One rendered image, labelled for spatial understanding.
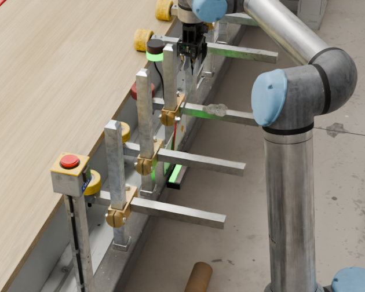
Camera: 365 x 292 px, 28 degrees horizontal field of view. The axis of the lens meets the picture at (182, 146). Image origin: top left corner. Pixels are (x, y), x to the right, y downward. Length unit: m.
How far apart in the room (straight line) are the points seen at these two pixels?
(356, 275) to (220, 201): 1.54
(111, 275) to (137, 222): 0.23
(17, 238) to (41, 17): 1.25
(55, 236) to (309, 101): 0.98
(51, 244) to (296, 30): 0.96
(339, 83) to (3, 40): 1.58
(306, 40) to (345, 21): 3.15
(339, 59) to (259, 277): 1.56
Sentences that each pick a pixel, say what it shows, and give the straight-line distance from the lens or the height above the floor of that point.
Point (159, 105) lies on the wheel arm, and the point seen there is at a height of 0.85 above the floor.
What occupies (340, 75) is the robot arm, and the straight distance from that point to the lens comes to 1.63.
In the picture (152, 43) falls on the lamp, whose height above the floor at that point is 1.11.
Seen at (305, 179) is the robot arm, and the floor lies 1.20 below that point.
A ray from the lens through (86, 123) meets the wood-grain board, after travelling 2.35.
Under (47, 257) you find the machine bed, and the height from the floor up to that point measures 0.69.
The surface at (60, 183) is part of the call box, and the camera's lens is 1.68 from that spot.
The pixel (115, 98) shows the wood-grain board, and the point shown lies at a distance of 2.45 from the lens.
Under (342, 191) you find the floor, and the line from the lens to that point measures 3.51.
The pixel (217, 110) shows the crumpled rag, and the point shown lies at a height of 0.87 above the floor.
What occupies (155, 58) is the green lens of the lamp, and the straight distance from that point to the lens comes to 2.33.
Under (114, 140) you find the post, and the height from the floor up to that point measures 1.11.
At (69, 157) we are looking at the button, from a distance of 1.68.
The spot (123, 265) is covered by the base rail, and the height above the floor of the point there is 0.70.
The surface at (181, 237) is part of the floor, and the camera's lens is 3.21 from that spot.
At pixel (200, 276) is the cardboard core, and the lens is 2.95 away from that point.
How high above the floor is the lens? 2.27
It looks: 38 degrees down
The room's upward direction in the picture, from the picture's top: straight up
